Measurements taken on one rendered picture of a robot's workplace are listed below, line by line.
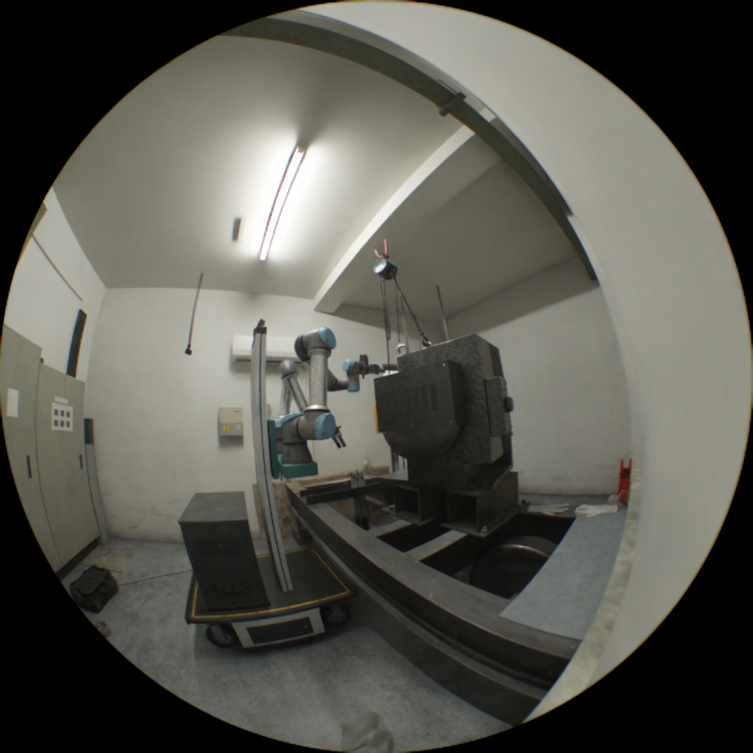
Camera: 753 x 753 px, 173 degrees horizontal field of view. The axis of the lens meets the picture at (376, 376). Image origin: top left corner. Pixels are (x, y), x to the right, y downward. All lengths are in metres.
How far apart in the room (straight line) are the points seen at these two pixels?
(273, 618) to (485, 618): 0.99
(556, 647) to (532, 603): 0.19
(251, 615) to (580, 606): 1.30
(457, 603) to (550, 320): 3.20
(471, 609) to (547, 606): 0.22
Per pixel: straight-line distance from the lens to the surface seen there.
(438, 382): 1.12
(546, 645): 0.75
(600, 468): 3.39
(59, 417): 2.69
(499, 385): 1.16
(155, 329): 3.22
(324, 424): 1.05
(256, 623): 1.46
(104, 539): 3.31
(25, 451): 2.35
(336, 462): 3.07
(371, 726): 1.31
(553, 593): 0.89
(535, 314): 3.58
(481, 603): 0.86
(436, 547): 1.18
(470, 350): 1.21
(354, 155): 1.86
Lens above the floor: 1.25
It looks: 10 degrees up
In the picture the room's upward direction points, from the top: 5 degrees counter-clockwise
